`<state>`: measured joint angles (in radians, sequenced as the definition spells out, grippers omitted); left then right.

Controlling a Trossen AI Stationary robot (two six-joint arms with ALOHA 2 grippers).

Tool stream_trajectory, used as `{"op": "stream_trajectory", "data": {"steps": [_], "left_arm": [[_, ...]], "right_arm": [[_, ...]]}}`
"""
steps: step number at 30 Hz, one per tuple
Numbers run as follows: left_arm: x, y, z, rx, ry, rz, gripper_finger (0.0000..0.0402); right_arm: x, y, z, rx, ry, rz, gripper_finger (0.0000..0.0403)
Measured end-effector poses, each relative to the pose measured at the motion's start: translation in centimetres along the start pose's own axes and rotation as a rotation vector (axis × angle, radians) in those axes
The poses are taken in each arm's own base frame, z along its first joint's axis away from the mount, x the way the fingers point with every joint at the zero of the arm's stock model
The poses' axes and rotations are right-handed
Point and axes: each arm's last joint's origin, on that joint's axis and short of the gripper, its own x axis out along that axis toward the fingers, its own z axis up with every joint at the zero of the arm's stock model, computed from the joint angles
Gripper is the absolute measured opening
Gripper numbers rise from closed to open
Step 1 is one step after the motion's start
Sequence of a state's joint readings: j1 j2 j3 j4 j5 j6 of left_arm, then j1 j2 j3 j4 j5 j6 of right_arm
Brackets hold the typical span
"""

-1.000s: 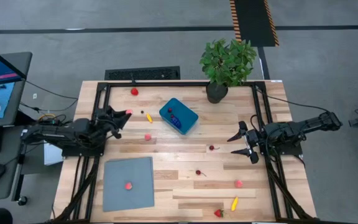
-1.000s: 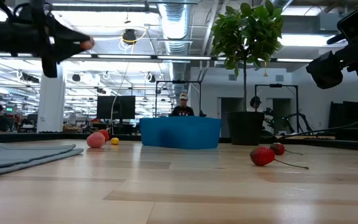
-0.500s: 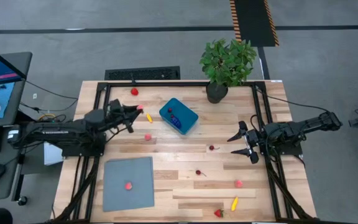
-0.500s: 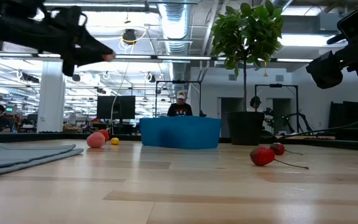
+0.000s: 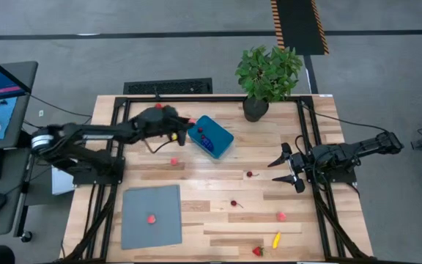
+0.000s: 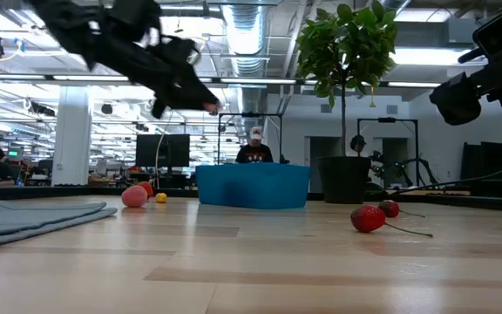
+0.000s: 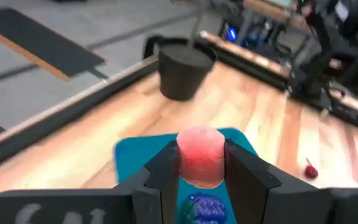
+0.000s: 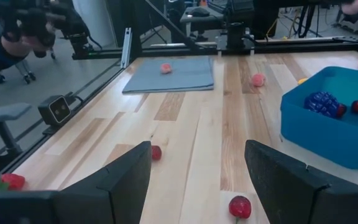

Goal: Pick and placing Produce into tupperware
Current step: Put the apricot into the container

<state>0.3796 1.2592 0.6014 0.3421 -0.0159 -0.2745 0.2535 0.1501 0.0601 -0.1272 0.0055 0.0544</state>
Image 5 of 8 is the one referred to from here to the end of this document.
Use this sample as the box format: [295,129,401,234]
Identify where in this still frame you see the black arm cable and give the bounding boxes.
[301,103,390,133]

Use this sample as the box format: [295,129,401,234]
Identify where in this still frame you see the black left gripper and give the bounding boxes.
[134,105,196,147]

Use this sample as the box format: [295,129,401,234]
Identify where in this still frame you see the black aluminium table frame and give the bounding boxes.
[62,95,377,263]

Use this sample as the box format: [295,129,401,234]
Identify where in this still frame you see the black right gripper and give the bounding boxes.
[268,142,309,194]

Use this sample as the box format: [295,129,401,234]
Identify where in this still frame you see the black rubber floor mat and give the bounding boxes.
[122,77,214,95]

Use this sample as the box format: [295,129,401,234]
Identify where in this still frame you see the green potted plant black pot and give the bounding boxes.
[235,45,303,123]

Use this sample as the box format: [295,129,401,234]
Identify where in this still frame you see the blue tupperware container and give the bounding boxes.
[187,114,234,160]

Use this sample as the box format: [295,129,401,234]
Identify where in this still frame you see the grey cloth mat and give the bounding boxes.
[120,184,183,251]

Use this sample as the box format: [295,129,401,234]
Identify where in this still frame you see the grey computer desk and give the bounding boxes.
[0,60,39,239]

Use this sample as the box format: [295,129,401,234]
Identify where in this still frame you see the white box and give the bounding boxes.
[51,166,76,195]

